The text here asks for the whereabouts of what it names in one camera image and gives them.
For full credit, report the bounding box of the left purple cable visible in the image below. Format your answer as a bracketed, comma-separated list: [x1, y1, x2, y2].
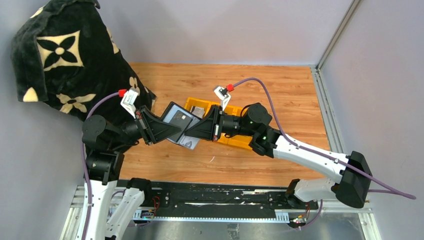
[81, 88, 128, 240]

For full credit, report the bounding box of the yellow three-compartment bin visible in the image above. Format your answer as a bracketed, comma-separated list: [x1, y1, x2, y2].
[184, 97, 252, 150]

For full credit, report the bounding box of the aluminium frame post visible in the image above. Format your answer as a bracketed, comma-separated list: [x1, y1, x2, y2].
[315, 0, 363, 72]

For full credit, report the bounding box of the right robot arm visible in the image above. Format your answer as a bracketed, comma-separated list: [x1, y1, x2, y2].
[184, 103, 372, 209]

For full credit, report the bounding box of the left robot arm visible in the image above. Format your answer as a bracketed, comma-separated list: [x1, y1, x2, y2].
[75, 107, 181, 240]

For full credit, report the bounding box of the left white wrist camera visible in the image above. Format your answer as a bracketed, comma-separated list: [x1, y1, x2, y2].
[118, 87, 140, 119]

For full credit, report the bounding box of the black floral blanket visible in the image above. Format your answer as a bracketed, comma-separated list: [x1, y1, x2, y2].
[10, 0, 156, 126]

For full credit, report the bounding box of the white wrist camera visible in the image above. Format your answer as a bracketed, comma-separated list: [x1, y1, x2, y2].
[213, 85, 231, 111]
[118, 87, 140, 119]

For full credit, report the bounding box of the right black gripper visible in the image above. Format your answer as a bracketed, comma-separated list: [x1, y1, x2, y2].
[185, 104, 256, 142]

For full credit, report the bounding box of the dark credit card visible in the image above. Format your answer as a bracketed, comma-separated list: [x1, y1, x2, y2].
[169, 110, 193, 131]

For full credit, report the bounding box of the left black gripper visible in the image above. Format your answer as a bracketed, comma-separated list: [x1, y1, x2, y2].
[109, 105, 182, 149]

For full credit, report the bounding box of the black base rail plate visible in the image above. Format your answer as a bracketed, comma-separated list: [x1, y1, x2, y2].
[109, 178, 320, 220]

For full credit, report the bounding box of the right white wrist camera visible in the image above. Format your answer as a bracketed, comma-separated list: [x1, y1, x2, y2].
[213, 85, 231, 111]

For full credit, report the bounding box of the purple cable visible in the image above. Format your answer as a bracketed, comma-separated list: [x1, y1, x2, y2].
[225, 77, 417, 229]
[81, 88, 128, 240]

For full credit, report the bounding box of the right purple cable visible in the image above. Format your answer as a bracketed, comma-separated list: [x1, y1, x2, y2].
[225, 77, 417, 229]

